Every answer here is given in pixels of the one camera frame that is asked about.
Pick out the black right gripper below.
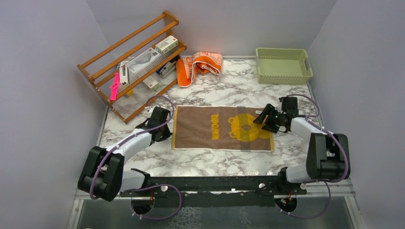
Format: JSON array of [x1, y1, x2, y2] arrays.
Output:
[[254, 104, 285, 134]]

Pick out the brown yellow bear towel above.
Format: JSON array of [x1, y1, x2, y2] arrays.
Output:
[[171, 105, 275, 152]]

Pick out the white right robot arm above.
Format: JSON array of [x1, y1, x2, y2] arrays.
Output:
[[253, 94, 350, 194]]

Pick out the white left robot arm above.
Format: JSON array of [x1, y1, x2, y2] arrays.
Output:
[[77, 107, 172, 201]]

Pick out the white box on lower shelf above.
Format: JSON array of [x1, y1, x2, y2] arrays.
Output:
[[143, 76, 160, 91]]

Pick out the blue white stapler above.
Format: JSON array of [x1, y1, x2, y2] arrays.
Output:
[[156, 62, 176, 77]]

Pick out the pink marker pen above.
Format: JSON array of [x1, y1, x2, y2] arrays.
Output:
[[109, 72, 121, 101]]

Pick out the green plastic basket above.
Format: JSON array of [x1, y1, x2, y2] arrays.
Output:
[[256, 48, 313, 85]]

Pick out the large flat white box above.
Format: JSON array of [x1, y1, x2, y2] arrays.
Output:
[[125, 48, 161, 74]]

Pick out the white upright box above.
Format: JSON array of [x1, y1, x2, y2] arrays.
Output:
[[119, 61, 129, 85]]

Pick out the orange white towel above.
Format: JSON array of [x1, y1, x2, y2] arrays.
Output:
[[175, 52, 223, 87]]

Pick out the small white box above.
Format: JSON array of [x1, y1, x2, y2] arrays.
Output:
[[155, 35, 179, 55]]

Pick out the wooden shelf rack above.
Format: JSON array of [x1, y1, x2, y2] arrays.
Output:
[[77, 11, 187, 124]]

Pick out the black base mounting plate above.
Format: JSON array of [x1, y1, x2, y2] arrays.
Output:
[[119, 176, 307, 208]]

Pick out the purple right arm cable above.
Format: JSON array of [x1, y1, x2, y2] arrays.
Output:
[[274, 94, 350, 219]]

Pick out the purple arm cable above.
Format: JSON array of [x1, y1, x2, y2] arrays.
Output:
[[274, 94, 350, 219], [89, 95, 183, 221]]

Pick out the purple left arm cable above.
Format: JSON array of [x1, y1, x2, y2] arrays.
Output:
[[89, 95, 183, 221]]

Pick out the aluminium rail frame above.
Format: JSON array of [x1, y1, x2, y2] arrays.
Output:
[[68, 175, 365, 229]]

